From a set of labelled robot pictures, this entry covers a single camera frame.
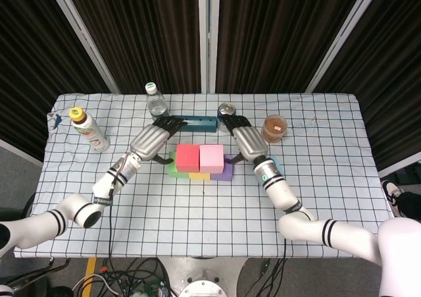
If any clear jar of rubber bands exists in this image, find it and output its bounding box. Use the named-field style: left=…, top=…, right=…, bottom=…
left=261, top=114, right=289, bottom=144

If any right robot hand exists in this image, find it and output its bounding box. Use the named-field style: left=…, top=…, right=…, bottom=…
left=223, top=114, right=269, bottom=166

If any black metal stand leg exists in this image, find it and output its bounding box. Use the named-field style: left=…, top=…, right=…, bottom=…
left=0, top=257, right=72, bottom=290

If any slanted white frame bar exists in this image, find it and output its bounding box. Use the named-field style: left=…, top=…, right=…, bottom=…
left=305, top=0, right=378, bottom=94
left=44, top=0, right=121, bottom=94

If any purple foam cube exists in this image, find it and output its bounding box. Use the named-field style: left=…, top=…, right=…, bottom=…
left=209, top=155, right=235, bottom=182

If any red foam cube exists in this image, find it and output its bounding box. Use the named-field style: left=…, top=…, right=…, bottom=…
left=176, top=144, right=201, bottom=173

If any pink foam cube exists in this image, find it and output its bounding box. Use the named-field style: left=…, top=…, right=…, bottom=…
left=199, top=144, right=225, bottom=174

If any white black sneaker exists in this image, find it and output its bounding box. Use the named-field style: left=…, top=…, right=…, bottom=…
left=381, top=180, right=406, bottom=217

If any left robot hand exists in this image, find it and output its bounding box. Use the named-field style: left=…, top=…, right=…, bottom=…
left=130, top=115, right=187, bottom=165

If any white drink bottle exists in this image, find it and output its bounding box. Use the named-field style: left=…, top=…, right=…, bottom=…
left=68, top=107, right=110, bottom=153

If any white black-grid tablecloth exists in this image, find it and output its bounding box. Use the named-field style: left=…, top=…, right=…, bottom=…
left=13, top=92, right=395, bottom=259

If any white floor cable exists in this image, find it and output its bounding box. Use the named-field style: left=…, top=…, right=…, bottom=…
left=72, top=273, right=121, bottom=295

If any yellow floor tape strip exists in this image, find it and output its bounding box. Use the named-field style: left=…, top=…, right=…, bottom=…
left=80, top=257, right=98, bottom=297

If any upright white frame post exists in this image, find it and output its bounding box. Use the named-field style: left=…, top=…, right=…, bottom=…
left=198, top=0, right=211, bottom=94
left=209, top=0, right=220, bottom=94

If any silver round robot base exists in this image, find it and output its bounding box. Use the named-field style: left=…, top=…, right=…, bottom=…
left=157, top=256, right=247, bottom=297

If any dark trouser leg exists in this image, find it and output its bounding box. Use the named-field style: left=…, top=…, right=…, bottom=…
left=396, top=191, right=421, bottom=221

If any light blue foam cube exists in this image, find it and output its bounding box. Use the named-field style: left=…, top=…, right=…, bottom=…
left=268, top=155, right=284, bottom=176

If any low white frame bar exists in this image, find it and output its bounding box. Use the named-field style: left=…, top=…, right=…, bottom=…
left=0, top=138, right=43, bottom=165
left=378, top=160, right=421, bottom=179

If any green foam cube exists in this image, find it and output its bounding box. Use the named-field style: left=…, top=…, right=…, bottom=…
left=166, top=151, right=190, bottom=178

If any blue soda can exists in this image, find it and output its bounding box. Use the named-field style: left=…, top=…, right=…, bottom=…
left=216, top=102, right=237, bottom=132

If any clear water bottle green label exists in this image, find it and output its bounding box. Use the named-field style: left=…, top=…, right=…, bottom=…
left=145, top=82, right=170, bottom=122

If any black floor cable bundle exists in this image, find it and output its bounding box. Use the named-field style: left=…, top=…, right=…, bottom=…
left=98, top=257, right=174, bottom=297
left=255, top=257, right=287, bottom=297

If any dark teal plastic case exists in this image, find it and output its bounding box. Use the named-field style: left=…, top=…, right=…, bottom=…
left=170, top=115, right=218, bottom=133

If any pink wire bundle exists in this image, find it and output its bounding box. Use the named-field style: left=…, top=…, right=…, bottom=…
left=113, top=158, right=132, bottom=181

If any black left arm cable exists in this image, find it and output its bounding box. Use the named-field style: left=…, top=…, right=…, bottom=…
left=107, top=175, right=116, bottom=259

